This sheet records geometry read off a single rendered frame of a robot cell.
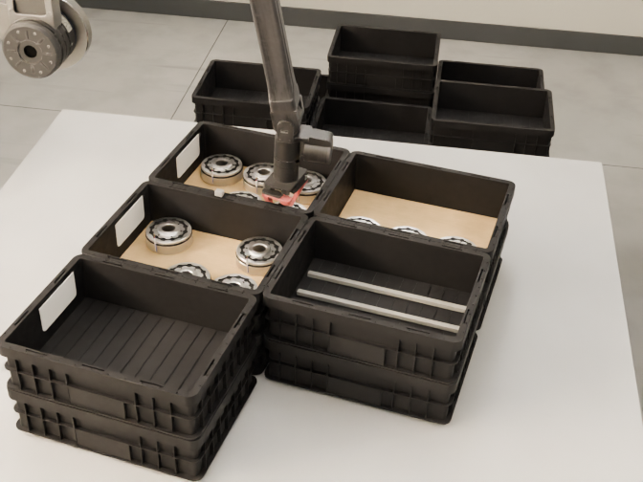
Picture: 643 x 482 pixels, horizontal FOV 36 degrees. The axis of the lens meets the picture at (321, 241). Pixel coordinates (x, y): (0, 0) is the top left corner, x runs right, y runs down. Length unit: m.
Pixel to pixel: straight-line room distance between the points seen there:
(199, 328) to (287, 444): 0.29
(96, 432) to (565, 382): 0.97
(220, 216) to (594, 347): 0.88
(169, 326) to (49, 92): 2.87
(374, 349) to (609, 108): 3.06
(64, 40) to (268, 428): 1.05
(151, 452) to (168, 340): 0.23
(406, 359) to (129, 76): 3.17
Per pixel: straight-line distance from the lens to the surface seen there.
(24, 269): 2.44
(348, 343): 1.92
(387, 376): 1.94
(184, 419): 1.77
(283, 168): 2.17
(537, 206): 2.68
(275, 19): 1.99
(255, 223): 2.19
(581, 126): 4.60
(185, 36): 5.24
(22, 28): 2.42
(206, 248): 2.22
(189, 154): 2.45
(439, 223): 2.32
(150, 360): 1.95
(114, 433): 1.90
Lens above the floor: 2.14
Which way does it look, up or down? 36 degrees down
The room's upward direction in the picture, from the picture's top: 2 degrees clockwise
